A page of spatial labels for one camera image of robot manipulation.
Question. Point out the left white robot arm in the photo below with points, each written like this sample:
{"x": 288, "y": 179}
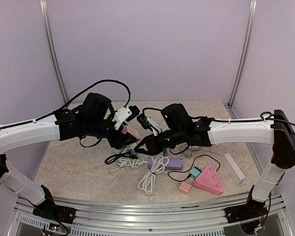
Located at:
{"x": 29, "y": 132}

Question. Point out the pink small plug adapter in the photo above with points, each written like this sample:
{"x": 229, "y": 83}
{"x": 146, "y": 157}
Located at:
{"x": 132, "y": 131}

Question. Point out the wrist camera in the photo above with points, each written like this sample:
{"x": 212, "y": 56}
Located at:
{"x": 147, "y": 124}
{"x": 125, "y": 114}

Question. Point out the aluminium corner post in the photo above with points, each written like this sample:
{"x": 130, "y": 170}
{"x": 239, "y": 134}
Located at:
{"x": 244, "y": 52}
{"x": 52, "y": 49}

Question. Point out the pink triangular power strip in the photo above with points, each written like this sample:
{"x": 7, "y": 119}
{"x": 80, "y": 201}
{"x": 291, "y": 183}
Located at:
{"x": 209, "y": 180}

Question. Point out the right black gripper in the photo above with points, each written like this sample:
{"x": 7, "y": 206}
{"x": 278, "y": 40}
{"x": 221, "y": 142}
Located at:
{"x": 152, "y": 147}

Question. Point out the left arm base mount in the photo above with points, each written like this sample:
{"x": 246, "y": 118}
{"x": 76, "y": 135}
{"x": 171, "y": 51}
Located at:
{"x": 62, "y": 214}

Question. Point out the purple power strip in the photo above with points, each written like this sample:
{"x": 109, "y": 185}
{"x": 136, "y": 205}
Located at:
{"x": 174, "y": 164}

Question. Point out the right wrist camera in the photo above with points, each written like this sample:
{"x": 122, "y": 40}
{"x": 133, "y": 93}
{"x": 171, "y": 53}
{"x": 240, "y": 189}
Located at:
{"x": 147, "y": 124}

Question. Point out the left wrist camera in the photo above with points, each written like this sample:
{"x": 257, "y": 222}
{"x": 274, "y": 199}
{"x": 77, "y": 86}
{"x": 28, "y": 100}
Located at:
{"x": 125, "y": 114}

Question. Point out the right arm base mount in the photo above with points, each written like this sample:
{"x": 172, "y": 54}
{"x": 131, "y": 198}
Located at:
{"x": 243, "y": 212}

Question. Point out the light blue small plug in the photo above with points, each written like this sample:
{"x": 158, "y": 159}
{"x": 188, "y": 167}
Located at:
{"x": 129, "y": 150}

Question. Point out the left aluminium corner post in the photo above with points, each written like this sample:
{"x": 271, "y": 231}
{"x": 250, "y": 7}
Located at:
{"x": 52, "y": 49}

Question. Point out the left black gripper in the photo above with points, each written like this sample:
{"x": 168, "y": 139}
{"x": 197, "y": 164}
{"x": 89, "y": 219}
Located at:
{"x": 123, "y": 142}

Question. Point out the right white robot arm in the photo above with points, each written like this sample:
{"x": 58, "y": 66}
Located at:
{"x": 270, "y": 128}

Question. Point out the aluminium front frame rail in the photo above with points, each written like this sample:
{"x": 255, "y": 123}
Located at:
{"x": 204, "y": 218}

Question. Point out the right aluminium corner post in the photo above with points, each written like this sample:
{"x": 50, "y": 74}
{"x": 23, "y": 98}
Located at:
{"x": 244, "y": 52}

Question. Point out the white power strip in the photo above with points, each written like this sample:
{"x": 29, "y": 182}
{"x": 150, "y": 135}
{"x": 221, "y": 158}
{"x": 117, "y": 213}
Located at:
{"x": 233, "y": 169}

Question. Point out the teal plug adapter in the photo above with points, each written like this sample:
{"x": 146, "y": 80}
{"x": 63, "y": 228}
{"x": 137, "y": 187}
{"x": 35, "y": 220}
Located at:
{"x": 194, "y": 172}

